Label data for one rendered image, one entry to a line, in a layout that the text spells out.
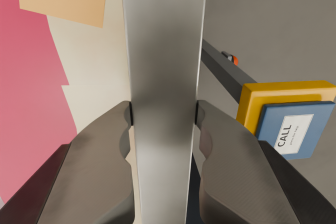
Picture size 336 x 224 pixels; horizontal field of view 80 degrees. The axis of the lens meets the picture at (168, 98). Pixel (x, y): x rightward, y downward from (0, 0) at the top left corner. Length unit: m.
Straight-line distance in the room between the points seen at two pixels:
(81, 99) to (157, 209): 0.11
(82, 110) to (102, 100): 0.02
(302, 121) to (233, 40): 1.03
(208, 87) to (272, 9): 0.58
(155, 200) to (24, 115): 0.12
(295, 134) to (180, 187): 0.22
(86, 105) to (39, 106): 0.04
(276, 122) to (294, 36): 1.24
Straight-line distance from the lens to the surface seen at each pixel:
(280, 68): 1.55
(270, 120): 0.30
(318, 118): 0.35
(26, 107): 0.19
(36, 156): 0.22
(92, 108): 0.17
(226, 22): 1.28
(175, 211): 0.19
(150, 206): 0.18
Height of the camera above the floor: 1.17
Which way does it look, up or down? 61 degrees down
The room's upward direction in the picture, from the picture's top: 165 degrees clockwise
